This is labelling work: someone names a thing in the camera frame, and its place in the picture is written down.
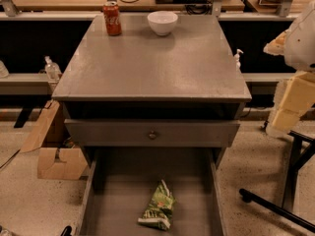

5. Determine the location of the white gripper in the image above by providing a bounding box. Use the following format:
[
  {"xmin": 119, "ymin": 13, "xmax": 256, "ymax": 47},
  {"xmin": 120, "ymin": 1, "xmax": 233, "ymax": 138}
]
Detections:
[{"xmin": 263, "ymin": 1, "xmax": 315, "ymax": 138}]

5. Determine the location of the green jalapeno chip bag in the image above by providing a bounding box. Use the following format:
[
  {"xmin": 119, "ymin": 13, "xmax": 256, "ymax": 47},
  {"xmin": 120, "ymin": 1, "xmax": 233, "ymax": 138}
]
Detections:
[{"xmin": 138, "ymin": 180, "xmax": 175, "ymax": 231}]

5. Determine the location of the grey drawer cabinet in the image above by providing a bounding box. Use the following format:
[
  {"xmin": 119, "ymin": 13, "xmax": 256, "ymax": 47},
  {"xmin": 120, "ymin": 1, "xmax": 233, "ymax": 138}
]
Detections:
[{"xmin": 51, "ymin": 13, "xmax": 253, "ymax": 236}]

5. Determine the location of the round metal drawer knob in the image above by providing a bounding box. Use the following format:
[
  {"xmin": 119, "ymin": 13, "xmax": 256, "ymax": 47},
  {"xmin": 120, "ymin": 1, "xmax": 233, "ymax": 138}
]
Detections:
[{"xmin": 148, "ymin": 131, "xmax": 157, "ymax": 140}]

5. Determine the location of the closed top drawer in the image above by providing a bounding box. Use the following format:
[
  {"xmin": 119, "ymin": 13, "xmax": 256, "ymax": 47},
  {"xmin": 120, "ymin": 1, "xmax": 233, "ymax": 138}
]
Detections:
[{"xmin": 65, "ymin": 119, "xmax": 240, "ymax": 148}]

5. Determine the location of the open middle drawer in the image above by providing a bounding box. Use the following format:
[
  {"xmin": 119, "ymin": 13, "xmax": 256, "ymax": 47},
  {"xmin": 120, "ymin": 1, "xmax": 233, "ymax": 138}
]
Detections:
[{"xmin": 77, "ymin": 147, "xmax": 227, "ymax": 236}]

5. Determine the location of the white pump bottle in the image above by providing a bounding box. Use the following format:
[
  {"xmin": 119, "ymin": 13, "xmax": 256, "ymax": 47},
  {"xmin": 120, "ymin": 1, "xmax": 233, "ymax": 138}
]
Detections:
[{"xmin": 234, "ymin": 49, "xmax": 244, "ymax": 69}]

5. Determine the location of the black metal stand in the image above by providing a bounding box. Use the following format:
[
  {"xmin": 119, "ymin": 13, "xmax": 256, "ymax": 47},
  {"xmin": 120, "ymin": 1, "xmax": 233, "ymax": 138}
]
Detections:
[{"xmin": 239, "ymin": 131, "xmax": 315, "ymax": 233}]

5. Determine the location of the white ceramic bowl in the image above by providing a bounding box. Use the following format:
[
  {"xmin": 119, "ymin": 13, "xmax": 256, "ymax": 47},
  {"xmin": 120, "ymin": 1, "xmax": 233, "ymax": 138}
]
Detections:
[{"xmin": 147, "ymin": 11, "xmax": 178, "ymax": 36}]

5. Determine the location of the red cola can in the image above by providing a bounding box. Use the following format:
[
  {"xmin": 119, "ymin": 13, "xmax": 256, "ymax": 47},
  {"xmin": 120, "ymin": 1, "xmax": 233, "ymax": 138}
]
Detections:
[{"xmin": 103, "ymin": 1, "xmax": 122, "ymax": 35}]

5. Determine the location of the clear sanitizer bottle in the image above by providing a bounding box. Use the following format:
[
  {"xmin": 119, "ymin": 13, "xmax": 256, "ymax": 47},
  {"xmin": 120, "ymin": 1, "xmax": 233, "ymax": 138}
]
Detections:
[{"xmin": 45, "ymin": 56, "xmax": 62, "ymax": 82}]

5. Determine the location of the brown cardboard box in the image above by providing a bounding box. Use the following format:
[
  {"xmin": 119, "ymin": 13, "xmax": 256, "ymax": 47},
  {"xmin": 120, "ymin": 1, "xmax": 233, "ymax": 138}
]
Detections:
[{"xmin": 21, "ymin": 100, "xmax": 89, "ymax": 180}]

